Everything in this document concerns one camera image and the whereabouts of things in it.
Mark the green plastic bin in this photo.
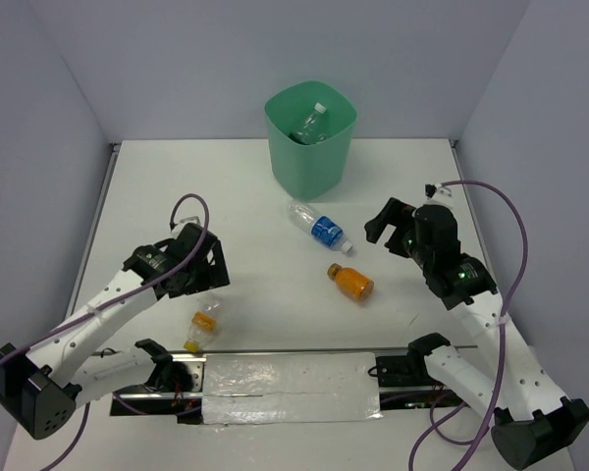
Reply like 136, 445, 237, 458
264, 80, 357, 200

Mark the black metal base rail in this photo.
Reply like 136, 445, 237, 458
112, 348, 460, 425

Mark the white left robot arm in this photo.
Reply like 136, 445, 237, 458
0, 222, 230, 440

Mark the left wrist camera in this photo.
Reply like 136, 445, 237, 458
171, 216, 200, 237

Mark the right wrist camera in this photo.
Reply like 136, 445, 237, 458
425, 183, 454, 210

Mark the silver tape patch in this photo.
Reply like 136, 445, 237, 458
201, 352, 382, 425

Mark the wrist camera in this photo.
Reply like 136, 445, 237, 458
425, 183, 454, 210
171, 216, 200, 237

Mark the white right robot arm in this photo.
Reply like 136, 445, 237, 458
364, 198, 589, 470

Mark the green label clear bottle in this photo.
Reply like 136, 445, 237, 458
289, 102, 329, 145

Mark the orange label bottle yellow cap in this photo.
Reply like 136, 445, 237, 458
184, 296, 222, 353

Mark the blue label bottle white cap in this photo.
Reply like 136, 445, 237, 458
287, 200, 353, 255

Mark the orange juice bottle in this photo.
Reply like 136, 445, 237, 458
327, 263, 374, 302

